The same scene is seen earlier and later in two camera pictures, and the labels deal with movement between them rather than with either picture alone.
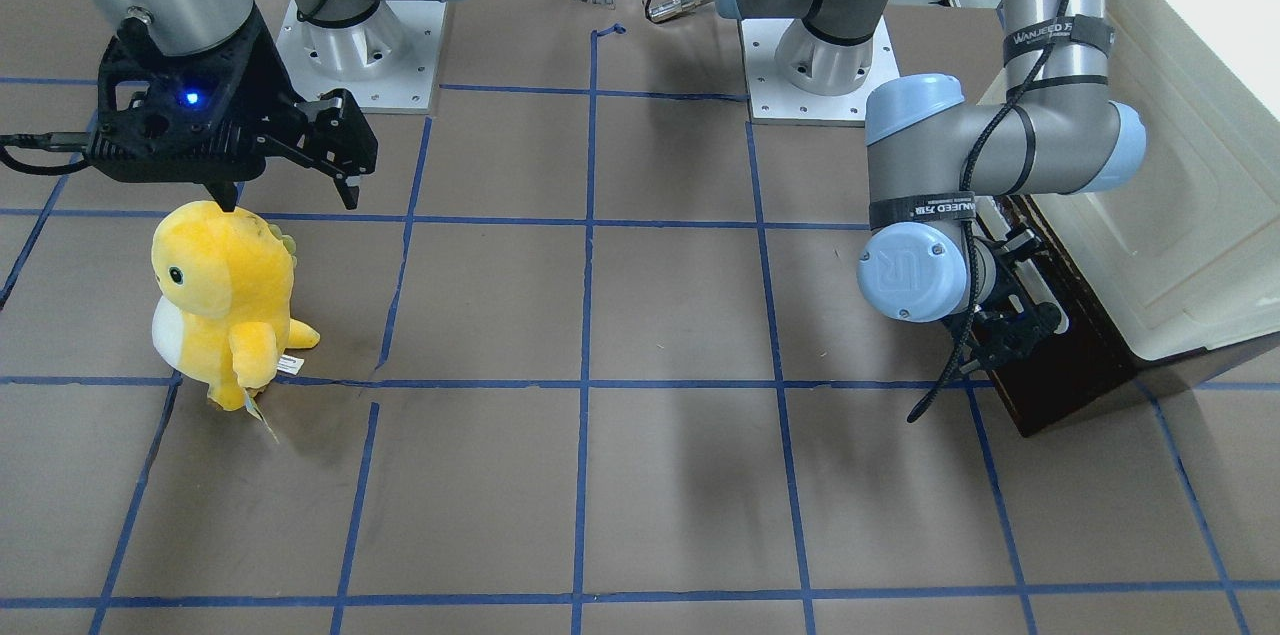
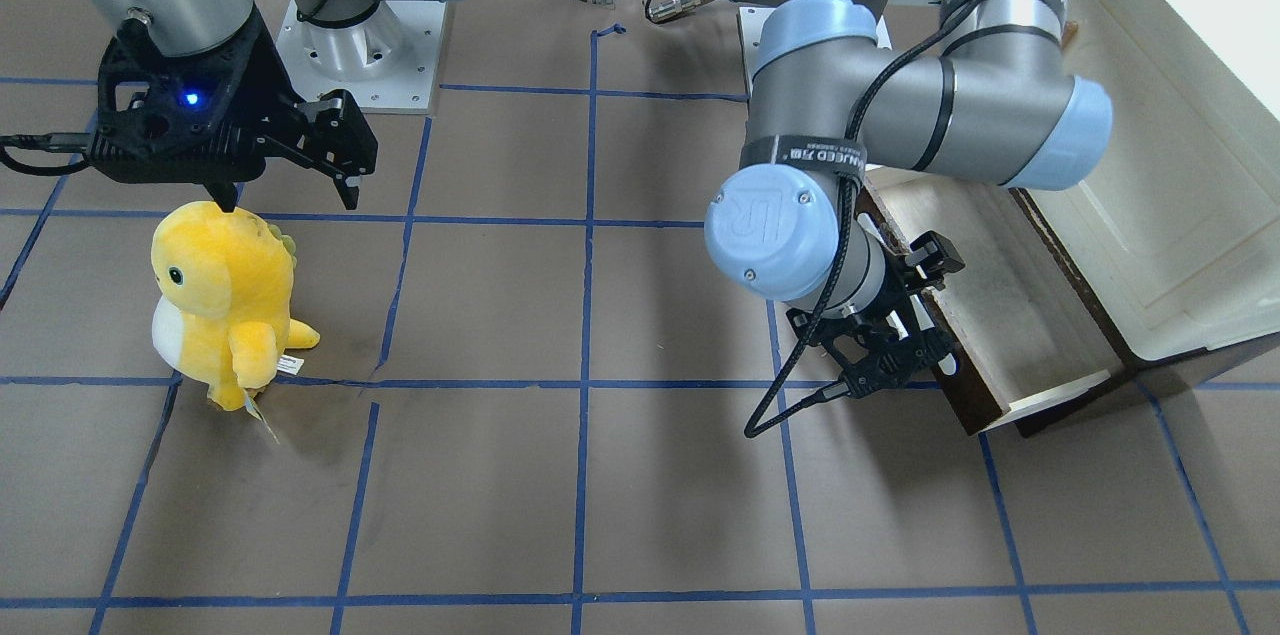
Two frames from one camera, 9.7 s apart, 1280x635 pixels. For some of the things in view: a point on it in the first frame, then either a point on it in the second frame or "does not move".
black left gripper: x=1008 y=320 to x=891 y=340
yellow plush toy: x=223 y=309 does not move
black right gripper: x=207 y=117 does not move
